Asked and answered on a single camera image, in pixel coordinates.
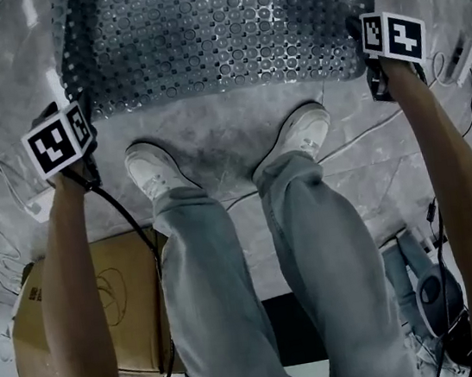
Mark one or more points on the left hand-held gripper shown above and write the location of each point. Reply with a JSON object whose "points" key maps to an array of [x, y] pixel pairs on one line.
{"points": [[55, 143]]}

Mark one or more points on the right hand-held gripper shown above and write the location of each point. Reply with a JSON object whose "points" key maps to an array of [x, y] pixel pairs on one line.
{"points": [[398, 38]]}

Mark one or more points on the grey perforated bath mat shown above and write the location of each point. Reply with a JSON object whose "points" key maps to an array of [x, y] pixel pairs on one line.
{"points": [[218, 29]]}

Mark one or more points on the person's right forearm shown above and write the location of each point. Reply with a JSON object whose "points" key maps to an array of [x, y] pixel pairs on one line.
{"points": [[462, 217]]}

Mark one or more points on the person's left forearm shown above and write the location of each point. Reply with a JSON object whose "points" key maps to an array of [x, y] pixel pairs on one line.
{"points": [[72, 293]]}

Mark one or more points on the white power strip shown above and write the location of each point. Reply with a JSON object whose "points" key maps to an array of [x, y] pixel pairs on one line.
{"points": [[467, 61], [38, 207]]}

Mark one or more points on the person's left white shoe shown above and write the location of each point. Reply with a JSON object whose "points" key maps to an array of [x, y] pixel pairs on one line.
{"points": [[152, 169]]}

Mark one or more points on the person's white shoe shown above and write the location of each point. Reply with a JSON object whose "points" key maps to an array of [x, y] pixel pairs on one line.
{"points": [[302, 130], [152, 169]]}

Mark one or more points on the person's right white shoe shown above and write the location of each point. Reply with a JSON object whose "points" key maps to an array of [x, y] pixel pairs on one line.
{"points": [[302, 130]]}

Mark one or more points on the large taped cardboard box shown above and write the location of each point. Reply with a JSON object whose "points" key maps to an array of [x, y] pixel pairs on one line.
{"points": [[124, 294]]}

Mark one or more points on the person's light blue jeans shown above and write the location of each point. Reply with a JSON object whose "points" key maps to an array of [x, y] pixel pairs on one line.
{"points": [[216, 295]]}

